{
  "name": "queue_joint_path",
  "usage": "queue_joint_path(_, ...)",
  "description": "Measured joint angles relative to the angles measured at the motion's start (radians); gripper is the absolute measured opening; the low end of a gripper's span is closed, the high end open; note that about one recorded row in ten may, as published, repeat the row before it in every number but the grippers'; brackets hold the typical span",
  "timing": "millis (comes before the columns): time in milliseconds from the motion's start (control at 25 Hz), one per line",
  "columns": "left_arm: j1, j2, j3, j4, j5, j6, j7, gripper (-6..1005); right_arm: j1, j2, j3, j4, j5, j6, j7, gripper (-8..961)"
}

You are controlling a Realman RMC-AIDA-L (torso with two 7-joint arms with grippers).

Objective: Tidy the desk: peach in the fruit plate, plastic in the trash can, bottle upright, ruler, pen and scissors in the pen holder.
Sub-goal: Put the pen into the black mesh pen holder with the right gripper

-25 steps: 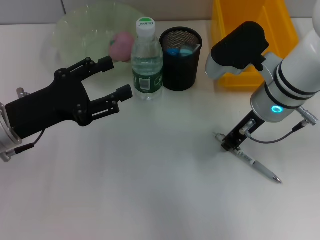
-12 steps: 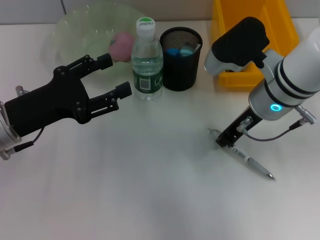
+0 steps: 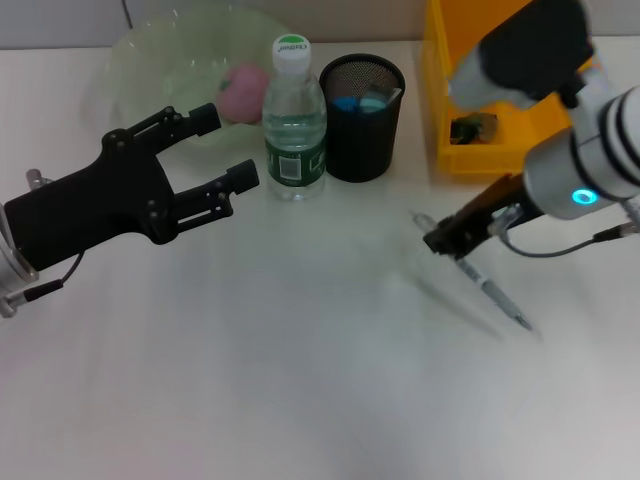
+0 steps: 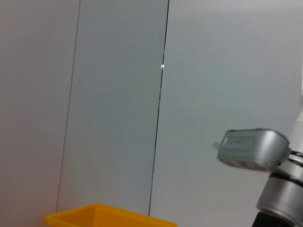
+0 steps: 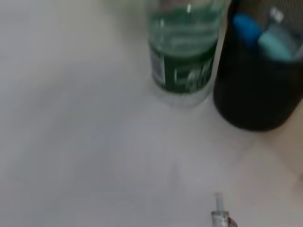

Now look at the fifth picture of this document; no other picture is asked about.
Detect clear grey ballpoint pen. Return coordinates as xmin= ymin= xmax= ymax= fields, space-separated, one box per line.
xmin=210 ymin=192 xmax=237 ymax=227

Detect blue sheathed scissors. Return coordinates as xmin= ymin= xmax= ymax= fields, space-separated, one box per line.
xmin=232 ymin=13 xmax=294 ymax=61

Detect clear green-label water bottle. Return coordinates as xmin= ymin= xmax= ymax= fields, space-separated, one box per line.
xmin=147 ymin=0 xmax=232 ymax=107

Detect black mesh pen holder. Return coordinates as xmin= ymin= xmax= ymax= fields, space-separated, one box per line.
xmin=213 ymin=0 xmax=303 ymax=132

